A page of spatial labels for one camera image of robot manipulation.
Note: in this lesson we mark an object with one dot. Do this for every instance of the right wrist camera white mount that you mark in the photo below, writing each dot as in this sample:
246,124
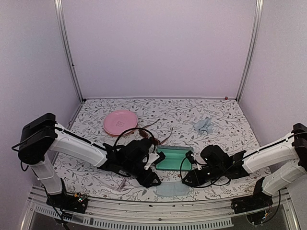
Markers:
192,160

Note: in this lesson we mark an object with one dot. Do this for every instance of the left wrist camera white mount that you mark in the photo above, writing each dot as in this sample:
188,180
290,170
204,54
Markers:
154,158

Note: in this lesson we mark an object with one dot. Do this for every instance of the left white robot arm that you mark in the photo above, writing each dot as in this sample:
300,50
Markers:
46,134

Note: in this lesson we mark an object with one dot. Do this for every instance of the brown sunglasses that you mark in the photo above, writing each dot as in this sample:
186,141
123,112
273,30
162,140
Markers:
144,134

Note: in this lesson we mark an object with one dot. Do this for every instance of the blue-grey cleaning cloth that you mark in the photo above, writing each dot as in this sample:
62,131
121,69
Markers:
172,189

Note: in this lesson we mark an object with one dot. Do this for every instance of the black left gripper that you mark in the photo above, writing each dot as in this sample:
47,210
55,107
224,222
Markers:
147,181

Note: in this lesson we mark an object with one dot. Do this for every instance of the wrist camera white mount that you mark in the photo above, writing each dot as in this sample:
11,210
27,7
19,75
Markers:
154,158
192,160

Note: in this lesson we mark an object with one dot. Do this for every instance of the crumpled light blue cloth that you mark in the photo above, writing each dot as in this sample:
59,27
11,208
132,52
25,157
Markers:
203,127

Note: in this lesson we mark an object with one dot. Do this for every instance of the clear purple glasses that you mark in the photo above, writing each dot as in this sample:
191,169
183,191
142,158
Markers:
124,185

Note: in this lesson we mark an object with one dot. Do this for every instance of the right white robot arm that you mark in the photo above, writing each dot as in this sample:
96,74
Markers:
290,149

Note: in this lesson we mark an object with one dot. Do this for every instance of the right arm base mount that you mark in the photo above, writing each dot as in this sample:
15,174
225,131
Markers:
256,201

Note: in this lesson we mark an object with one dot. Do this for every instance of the aluminium frame post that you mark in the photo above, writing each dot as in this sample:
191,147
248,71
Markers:
251,49
67,50

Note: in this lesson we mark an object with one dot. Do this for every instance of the front aluminium rail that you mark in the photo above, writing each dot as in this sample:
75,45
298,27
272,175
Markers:
107,214

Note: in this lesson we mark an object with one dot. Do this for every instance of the left aluminium frame post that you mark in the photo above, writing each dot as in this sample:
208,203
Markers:
67,50

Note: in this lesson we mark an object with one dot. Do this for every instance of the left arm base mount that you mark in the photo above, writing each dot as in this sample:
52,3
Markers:
76,203

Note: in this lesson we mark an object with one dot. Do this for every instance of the right aluminium frame post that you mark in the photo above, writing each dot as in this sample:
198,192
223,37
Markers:
251,49

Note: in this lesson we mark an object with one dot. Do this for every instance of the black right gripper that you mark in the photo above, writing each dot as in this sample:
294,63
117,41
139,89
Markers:
195,178

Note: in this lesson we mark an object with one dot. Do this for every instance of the pink plate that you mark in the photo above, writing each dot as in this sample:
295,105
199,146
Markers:
118,121

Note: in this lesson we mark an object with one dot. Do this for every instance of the grey case green lining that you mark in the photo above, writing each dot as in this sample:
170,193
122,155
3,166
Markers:
174,156

